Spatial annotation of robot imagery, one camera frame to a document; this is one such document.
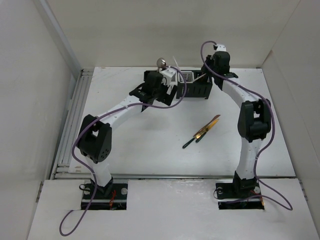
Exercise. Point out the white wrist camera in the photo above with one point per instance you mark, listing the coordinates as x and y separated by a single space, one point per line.
169 76
219 47

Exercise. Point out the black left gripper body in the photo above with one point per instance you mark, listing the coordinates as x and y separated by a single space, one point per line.
156 92

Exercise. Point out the aluminium rail left side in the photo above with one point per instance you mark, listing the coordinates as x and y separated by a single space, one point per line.
70 127

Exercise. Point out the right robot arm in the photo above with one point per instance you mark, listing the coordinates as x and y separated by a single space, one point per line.
255 117

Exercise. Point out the white bin in black caddy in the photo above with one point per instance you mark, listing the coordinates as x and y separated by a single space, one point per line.
187 76

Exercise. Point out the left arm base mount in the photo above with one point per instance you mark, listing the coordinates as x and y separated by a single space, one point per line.
112 197

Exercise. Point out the gold knife green handle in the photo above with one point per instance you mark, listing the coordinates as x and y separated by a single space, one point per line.
191 140

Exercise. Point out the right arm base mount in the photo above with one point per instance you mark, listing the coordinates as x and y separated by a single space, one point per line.
239 194

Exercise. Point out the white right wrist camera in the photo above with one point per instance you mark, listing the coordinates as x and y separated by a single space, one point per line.
219 47

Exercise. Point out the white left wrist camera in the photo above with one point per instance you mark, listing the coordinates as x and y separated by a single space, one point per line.
169 76

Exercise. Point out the silver spoon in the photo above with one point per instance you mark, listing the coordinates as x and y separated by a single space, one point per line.
161 64

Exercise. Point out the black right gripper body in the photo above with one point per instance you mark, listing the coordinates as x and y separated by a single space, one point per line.
210 62

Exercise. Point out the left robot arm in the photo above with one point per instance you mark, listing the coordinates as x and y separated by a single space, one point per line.
94 140

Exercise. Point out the black utensil caddy frame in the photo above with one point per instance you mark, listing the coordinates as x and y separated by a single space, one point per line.
196 90

